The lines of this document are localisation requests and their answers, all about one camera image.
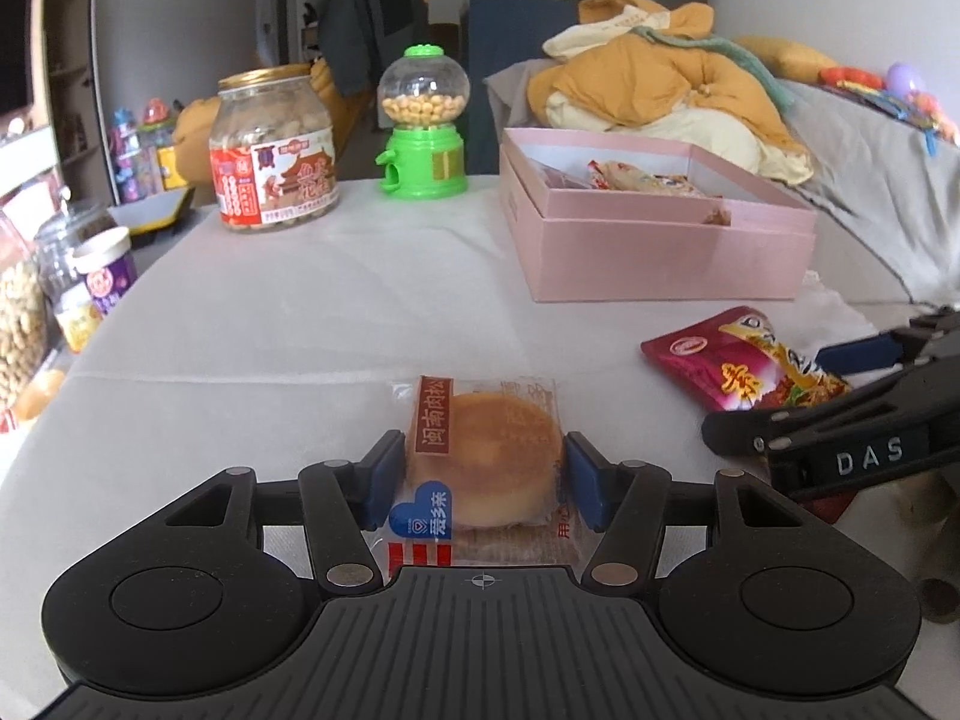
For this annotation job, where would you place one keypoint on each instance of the yellow black tray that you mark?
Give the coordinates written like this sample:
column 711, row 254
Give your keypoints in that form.
column 154, row 214

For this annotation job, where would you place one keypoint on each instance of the green candy dispenser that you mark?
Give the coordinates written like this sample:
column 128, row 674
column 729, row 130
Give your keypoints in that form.
column 424, row 150

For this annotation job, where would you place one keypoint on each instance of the yellow panda snack packet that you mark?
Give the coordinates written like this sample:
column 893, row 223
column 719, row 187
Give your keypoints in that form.
column 675, row 186

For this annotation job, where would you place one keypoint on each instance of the peanut jar with gold lid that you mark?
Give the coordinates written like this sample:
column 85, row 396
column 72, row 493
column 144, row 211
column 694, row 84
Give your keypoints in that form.
column 274, row 157

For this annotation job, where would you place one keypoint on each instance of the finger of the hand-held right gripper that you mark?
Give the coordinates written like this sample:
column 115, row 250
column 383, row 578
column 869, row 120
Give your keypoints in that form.
column 859, row 352
column 862, row 427

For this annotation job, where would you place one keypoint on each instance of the colourful plastic toys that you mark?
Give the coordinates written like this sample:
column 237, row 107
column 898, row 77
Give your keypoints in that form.
column 900, row 97

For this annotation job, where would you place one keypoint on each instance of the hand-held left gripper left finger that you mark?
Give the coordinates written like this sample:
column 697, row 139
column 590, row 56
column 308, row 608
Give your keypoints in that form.
column 381, row 480

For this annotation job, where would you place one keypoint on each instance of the colourful toy bottles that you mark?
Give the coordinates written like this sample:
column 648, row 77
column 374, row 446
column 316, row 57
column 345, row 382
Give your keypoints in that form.
column 139, row 150

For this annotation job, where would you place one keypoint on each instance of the orange round pastry packet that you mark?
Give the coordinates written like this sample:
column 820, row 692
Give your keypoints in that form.
column 41, row 394

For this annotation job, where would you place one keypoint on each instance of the orange blanket pile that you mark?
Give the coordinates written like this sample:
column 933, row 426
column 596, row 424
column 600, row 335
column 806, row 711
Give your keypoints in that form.
column 660, row 82

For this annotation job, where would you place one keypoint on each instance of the yellow cushion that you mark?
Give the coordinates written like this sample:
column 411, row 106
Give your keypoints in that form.
column 787, row 56

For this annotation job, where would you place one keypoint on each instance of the dark red snack packet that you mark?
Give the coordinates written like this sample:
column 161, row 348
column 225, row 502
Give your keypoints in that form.
column 712, row 360

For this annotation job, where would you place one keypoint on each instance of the yellow armchair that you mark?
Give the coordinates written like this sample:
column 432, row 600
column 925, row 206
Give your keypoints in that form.
column 199, row 135

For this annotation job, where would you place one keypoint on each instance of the pink cardboard box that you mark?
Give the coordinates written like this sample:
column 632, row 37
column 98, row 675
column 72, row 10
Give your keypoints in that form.
column 660, row 255

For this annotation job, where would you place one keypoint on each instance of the black television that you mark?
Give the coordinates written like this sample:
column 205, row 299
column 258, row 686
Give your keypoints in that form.
column 15, row 15

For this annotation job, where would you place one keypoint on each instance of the small yellow red snack packet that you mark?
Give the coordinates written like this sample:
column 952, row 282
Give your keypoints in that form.
column 619, row 174

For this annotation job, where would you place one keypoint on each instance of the clear glass jar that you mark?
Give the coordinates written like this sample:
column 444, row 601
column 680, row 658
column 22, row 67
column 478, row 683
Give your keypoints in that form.
column 71, row 232

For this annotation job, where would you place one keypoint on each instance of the white tablecloth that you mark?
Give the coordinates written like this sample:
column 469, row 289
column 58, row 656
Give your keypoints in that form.
column 300, row 330

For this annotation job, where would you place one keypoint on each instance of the dark jacket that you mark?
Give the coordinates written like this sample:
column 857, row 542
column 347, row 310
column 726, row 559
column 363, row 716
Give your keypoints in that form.
column 367, row 22

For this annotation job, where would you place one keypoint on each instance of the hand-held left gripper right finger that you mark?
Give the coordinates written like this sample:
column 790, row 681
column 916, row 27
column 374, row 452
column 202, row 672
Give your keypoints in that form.
column 586, row 480

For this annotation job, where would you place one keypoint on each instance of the large glass jar of peanuts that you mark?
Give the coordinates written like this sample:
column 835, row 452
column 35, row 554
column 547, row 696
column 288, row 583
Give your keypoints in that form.
column 19, row 330

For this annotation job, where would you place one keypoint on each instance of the purple paper cup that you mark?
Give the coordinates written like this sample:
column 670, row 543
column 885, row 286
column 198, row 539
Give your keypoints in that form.
column 109, row 270

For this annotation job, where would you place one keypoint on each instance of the round pastry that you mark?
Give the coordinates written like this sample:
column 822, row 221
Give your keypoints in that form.
column 487, row 457

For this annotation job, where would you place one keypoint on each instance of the dark blue cabinet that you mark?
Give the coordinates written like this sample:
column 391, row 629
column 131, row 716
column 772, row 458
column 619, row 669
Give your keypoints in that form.
column 517, row 37

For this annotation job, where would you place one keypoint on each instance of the small yellow cup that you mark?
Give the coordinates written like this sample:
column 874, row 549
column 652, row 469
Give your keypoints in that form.
column 75, row 322

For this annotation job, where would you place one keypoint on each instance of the brown snack piece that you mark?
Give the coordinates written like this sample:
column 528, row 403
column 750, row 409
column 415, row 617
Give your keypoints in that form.
column 718, row 215

